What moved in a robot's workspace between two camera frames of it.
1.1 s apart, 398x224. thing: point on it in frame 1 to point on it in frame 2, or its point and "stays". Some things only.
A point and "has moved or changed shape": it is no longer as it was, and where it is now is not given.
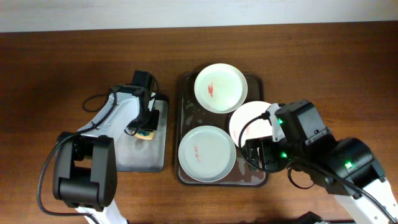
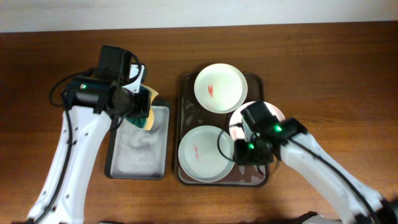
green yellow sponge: x=144 y=134 has moved or changed shape
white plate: x=207 y=154 stays
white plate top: x=221 y=88 stays
